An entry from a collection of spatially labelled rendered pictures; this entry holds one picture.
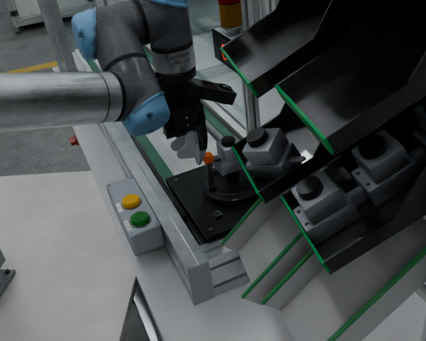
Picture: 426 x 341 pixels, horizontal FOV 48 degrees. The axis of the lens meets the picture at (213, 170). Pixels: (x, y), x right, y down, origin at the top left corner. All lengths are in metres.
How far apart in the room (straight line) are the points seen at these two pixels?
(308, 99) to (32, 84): 0.34
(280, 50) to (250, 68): 0.04
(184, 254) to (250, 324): 0.18
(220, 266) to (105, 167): 0.61
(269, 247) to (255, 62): 0.33
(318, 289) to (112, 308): 0.45
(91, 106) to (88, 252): 0.54
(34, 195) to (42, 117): 0.77
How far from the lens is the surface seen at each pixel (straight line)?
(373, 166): 0.56
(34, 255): 1.22
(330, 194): 0.55
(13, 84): 0.65
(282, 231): 0.81
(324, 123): 0.50
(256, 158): 0.66
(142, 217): 1.03
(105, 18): 0.80
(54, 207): 1.34
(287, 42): 0.64
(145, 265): 1.08
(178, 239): 0.97
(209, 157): 0.98
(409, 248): 0.68
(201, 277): 0.93
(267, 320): 0.94
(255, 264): 0.83
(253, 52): 0.67
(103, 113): 0.70
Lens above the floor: 1.60
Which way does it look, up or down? 34 degrees down
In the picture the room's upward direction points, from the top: 8 degrees counter-clockwise
